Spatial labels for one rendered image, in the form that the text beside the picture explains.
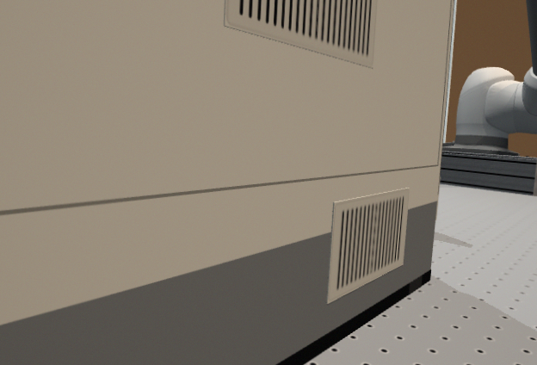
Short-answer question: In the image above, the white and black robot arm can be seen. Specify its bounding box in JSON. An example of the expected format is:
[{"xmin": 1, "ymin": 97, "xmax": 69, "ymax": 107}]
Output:
[{"xmin": 442, "ymin": 0, "xmax": 537, "ymax": 157}]

